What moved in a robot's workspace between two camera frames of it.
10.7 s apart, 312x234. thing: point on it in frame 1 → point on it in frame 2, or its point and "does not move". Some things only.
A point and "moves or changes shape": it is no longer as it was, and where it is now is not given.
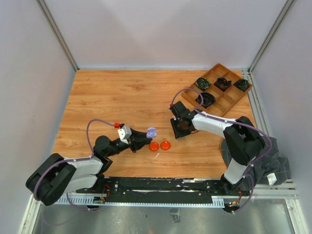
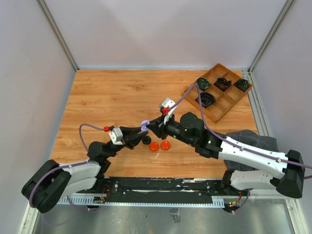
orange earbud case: [165, 145] does not move
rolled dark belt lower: [208, 99] does not move
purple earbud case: [151, 132] moves or changes shape
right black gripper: [178, 133] → [157, 126]
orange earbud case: [153, 146] does not move
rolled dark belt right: [243, 84] does not move
